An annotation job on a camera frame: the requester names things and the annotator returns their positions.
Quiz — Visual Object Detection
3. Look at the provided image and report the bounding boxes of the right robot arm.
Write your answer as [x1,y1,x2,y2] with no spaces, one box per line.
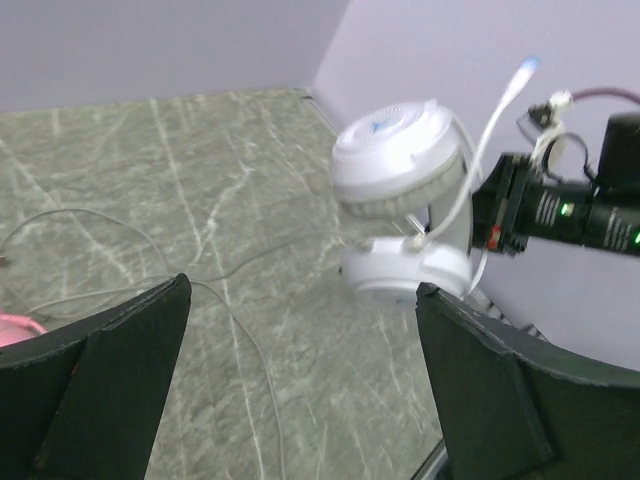
[471,112,639,257]

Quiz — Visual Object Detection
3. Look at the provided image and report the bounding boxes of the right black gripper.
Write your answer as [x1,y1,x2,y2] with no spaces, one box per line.
[471,153,542,257]

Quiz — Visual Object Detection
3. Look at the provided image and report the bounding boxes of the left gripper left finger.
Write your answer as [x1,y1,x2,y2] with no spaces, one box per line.
[1,274,192,480]

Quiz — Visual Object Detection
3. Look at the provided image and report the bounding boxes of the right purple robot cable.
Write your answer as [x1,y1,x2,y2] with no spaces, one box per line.
[569,86,640,107]

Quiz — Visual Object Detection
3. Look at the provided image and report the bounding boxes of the pink headphones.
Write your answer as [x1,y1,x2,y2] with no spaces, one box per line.
[0,311,47,347]

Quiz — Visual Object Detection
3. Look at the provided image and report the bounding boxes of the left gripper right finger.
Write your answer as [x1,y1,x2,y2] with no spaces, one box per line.
[416,283,639,479]

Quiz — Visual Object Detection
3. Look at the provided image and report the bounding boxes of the white headphones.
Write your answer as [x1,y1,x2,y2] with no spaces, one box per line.
[330,57,539,308]

